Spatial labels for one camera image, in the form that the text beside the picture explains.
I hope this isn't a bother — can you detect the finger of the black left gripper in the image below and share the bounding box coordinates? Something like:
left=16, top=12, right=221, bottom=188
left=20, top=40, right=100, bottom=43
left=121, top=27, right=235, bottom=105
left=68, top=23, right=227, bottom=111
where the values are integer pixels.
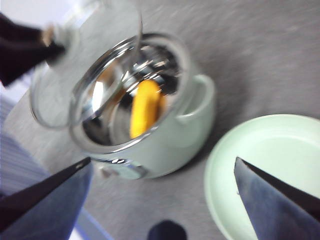
left=0, top=13, right=48, bottom=51
left=0, top=44, right=66, bottom=87

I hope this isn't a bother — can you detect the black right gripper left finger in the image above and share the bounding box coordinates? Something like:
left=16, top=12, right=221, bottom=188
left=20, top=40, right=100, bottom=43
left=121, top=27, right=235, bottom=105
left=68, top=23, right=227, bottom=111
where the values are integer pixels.
left=0, top=156, right=94, bottom=240

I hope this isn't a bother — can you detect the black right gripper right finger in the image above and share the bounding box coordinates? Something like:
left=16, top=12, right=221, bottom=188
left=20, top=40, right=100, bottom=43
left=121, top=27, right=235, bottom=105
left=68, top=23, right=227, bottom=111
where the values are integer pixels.
left=233, top=156, right=320, bottom=240

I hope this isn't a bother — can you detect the glass lid with green knob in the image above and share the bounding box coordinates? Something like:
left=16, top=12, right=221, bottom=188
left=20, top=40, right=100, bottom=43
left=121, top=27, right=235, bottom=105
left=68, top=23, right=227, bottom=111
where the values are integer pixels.
left=29, top=0, right=145, bottom=130

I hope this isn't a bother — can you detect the yellow corn cob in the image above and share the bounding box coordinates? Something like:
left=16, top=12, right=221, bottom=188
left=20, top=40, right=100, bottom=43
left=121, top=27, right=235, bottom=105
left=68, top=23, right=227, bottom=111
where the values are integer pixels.
left=129, top=79, right=167, bottom=140

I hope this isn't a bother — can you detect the pale green round plate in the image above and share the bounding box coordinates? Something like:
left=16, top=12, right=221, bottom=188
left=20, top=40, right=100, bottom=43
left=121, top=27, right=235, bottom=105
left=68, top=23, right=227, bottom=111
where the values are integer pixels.
left=203, top=114, right=320, bottom=240

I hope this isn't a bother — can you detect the pale green electric steamer pot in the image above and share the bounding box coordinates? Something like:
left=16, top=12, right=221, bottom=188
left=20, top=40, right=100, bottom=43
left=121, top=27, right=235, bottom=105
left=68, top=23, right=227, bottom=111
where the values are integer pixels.
left=68, top=32, right=216, bottom=180

